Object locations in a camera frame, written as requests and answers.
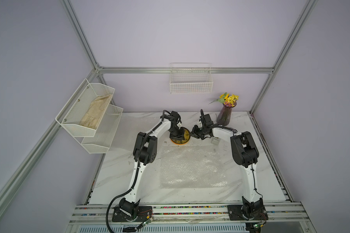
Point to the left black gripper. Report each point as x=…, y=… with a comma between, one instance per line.
x=180, y=136

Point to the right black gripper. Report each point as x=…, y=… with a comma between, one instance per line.
x=192, y=133

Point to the yellow patterned dinner plate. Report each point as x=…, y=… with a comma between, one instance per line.
x=182, y=137

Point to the clear bubble wrap sheet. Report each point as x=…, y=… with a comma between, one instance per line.
x=129, y=127
x=191, y=167

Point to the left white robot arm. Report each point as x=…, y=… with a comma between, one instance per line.
x=145, y=152

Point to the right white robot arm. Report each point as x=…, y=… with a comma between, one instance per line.
x=244, y=153

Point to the purple glass vase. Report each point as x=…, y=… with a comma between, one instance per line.
x=225, y=114

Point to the yellow artificial flowers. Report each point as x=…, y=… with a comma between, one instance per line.
x=227, y=99

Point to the lower white mesh shelf bin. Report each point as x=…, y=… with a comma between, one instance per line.
x=106, y=131

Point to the white mesh shelf bin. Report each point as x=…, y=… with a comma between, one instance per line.
x=106, y=131
x=83, y=113

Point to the beige cloth in bin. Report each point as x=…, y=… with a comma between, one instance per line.
x=95, y=112

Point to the upper white mesh shelf bin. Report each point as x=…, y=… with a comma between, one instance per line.
x=83, y=113

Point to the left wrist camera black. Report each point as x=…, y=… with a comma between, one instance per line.
x=174, y=117

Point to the white wire wall basket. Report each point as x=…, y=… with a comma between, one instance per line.
x=191, y=78

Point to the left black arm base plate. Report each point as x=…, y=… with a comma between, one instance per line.
x=140, y=215

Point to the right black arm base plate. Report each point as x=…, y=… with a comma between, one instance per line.
x=245, y=212

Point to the aluminium front rail frame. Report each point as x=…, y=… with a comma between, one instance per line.
x=193, y=213

